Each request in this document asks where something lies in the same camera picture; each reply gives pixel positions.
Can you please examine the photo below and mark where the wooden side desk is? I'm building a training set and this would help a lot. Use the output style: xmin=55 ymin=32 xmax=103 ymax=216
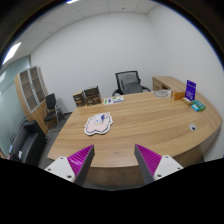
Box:
xmin=152 ymin=75 xmax=188 ymax=93

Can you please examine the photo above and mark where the orange wooden box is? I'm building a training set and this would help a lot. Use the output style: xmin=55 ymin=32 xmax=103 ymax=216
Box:
xmin=171 ymin=88 xmax=186 ymax=101

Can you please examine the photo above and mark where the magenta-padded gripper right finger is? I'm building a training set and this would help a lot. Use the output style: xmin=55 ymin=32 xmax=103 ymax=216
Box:
xmin=133 ymin=143 xmax=184 ymax=185

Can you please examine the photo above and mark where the black mesh office chair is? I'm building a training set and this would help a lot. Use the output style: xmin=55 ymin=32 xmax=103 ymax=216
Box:
xmin=111 ymin=70 xmax=152 ymax=97

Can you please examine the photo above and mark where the purple sign card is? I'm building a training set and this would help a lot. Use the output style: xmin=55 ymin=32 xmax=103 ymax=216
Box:
xmin=184 ymin=79 xmax=197 ymax=102

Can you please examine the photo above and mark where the white green paper leaflet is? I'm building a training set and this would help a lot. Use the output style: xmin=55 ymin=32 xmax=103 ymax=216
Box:
xmin=103 ymin=95 xmax=125 ymax=106

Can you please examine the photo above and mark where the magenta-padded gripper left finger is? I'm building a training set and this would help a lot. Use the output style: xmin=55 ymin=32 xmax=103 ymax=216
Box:
xmin=44 ymin=144 xmax=96 ymax=187

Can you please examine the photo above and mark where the small black chair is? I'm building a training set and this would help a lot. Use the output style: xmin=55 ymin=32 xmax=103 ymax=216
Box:
xmin=43 ymin=92 xmax=64 ymax=129

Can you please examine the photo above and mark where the small brown cardboard box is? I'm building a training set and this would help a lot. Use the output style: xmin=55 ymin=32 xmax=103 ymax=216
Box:
xmin=72 ymin=91 xmax=86 ymax=108

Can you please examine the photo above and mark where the green packet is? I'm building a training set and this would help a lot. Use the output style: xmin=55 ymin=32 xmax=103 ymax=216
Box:
xmin=192 ymin=99 xmax=207 ymax=112

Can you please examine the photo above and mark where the wooden shelf unit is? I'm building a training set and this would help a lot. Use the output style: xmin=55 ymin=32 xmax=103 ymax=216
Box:
xmin=13 ymin=65 xmax=51 ymax=134

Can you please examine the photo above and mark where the black armchair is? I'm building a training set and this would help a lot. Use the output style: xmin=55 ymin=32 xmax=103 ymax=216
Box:
xmin=8 ymin=119 xmax=48 ymax=167

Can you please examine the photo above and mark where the dark box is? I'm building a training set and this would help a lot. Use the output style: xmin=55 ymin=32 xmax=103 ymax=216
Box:
xmin=82 ymin=85 xmax=101 ymax=98

